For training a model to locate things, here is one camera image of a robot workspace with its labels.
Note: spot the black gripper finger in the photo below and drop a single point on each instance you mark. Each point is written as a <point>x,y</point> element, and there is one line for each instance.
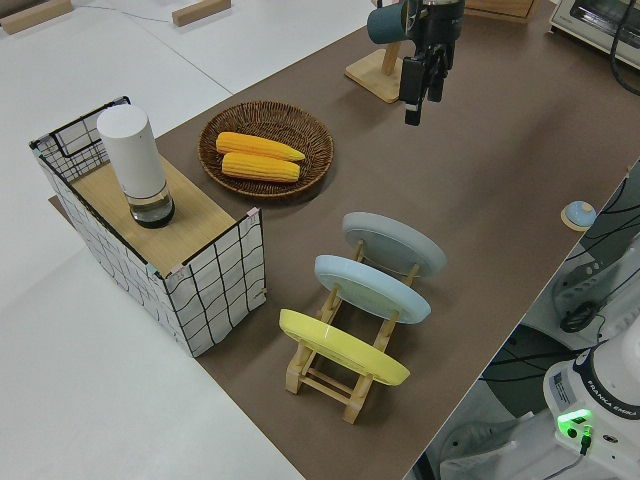
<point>436,75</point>
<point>413,87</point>

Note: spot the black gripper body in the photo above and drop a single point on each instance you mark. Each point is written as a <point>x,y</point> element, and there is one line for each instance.
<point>442,22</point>

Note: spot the gray plate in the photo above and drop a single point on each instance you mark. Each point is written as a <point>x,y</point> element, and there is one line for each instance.
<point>395,242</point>

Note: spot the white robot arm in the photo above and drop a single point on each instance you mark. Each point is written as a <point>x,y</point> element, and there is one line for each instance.
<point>600,400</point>

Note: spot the light blue plate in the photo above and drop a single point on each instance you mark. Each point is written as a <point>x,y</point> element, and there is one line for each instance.
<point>370,287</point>

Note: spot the yellow plate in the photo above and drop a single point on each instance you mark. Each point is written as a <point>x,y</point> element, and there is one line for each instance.
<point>340,347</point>

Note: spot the wooden plate rack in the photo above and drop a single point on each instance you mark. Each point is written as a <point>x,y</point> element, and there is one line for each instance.
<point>325,387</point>

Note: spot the wooden mug tree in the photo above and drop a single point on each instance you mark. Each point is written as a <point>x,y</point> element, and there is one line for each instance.
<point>375,75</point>

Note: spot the dark teal mug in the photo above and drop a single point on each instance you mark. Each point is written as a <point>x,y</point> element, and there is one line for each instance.
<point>387,25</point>

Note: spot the wooden cabinet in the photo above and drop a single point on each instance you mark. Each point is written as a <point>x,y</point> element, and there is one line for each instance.
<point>500,10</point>

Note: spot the cream toaster oven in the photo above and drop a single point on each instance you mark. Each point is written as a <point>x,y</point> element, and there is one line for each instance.
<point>575,20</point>

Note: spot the round wicker basket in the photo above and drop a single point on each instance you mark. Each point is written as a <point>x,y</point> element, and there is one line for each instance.
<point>260,116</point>

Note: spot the yellow corn cob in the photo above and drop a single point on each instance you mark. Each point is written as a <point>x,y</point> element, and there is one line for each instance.
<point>260,168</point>
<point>260,146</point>

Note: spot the light wooden block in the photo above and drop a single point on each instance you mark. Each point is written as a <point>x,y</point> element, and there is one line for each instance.
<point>200,12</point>
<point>35,17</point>

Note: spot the white cylindrical bottle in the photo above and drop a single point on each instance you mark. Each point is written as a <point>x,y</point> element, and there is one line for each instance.
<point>132,155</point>

